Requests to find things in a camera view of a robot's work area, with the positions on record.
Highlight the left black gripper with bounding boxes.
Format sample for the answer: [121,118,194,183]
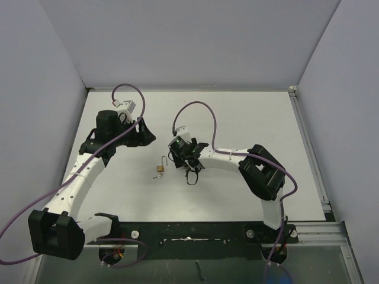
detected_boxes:
[111,117,155,147]

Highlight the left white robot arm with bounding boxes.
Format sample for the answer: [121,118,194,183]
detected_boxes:
[28,110,156,260]

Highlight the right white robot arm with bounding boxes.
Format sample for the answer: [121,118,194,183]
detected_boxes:
[169,136,285,242]

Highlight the left brass padlock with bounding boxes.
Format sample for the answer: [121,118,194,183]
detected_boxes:
[156,155,168,175]

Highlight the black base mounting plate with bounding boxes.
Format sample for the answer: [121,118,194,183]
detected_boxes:
[92,221,298,266]

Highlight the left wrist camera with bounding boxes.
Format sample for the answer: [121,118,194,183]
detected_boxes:
[113,100,136,121]

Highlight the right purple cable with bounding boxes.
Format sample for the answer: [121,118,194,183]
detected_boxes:
[172,101,298,284]

